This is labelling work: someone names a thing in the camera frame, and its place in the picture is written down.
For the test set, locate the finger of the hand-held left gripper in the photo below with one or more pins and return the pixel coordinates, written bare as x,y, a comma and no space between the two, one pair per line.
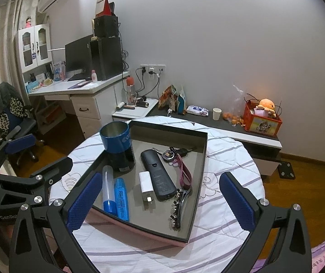
20,143
57,167

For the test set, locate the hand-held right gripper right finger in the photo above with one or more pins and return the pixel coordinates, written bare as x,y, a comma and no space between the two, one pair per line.
236,204

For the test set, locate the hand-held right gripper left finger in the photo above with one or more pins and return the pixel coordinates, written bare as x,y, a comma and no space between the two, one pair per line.
84,202

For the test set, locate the clear tube with blue cap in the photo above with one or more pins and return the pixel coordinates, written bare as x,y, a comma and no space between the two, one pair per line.
107,182

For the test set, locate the blue highlighter pen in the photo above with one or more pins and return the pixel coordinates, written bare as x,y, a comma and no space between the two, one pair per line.
120,199

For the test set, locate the black hair clip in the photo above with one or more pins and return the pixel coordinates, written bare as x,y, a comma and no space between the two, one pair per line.
176,204

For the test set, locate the blue and black metal cup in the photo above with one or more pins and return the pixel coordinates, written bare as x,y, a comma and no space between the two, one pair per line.
115,145

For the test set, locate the white charger plug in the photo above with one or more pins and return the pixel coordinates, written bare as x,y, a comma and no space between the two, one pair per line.
145,183

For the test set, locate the black remote control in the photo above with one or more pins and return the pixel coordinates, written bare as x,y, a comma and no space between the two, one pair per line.
158,176

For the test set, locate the pink box with dark rim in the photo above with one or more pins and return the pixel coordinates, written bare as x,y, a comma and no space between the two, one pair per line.
142,136

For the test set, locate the black office chair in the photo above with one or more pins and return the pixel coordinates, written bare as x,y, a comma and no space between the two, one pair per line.
23,125

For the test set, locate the leopard print cloth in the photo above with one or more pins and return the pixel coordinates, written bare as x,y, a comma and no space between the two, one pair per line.
13,111

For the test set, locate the black bathroom scale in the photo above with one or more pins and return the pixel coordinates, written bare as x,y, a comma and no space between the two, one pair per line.
286,170

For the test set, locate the low white bedside cabinet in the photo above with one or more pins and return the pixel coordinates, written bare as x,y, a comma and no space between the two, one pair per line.
264,148

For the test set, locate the white desk with drawers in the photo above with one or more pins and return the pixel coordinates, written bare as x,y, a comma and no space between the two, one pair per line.
88,108

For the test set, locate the red tin box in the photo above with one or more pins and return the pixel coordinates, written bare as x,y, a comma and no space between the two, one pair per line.
262,125

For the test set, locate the orange peel pile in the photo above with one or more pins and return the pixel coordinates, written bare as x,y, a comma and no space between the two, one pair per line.
233,119

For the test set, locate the white lint roller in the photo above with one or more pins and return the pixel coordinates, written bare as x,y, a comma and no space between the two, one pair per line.
120,106

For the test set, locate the white paper cup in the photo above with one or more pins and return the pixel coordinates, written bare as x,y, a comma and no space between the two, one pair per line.
216,114

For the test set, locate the white glass-door cabinet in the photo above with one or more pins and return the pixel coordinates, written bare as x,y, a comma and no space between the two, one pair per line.
34,48

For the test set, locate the beige curtain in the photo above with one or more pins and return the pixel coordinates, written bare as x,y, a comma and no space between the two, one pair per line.
0,48

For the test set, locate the pink lotion bottle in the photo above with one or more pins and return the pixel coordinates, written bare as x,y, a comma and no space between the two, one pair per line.
94,76

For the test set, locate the wet wipes pack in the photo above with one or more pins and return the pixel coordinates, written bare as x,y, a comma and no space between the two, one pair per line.
197,111

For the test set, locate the orange plush toy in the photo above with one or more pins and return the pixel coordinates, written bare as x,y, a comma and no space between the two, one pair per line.
266,105

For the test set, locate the clear plastic bag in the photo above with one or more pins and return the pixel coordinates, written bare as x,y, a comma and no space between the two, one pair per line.
239,99

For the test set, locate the water bottle with red cap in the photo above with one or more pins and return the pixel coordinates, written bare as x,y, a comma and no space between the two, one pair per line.
130,91

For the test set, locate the black computer monitor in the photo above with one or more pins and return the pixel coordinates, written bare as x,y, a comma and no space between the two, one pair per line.
77,54

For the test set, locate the blue and white bag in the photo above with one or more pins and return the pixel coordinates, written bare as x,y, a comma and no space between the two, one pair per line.
181,101

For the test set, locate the black computer tower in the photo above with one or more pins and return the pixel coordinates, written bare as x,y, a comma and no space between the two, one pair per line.
107,59

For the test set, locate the small pink doll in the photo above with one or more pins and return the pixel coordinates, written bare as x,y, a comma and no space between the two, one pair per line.
29,22

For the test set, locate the colourful snack bag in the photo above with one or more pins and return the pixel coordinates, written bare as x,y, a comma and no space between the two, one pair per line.
167,98

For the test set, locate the black speaker box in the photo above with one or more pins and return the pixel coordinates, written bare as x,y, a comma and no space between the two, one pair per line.
105,27

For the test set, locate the red paper bag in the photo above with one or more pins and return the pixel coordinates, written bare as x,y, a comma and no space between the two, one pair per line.
104,8

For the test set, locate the white wall socket strip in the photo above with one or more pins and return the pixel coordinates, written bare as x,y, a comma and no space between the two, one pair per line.
153,68

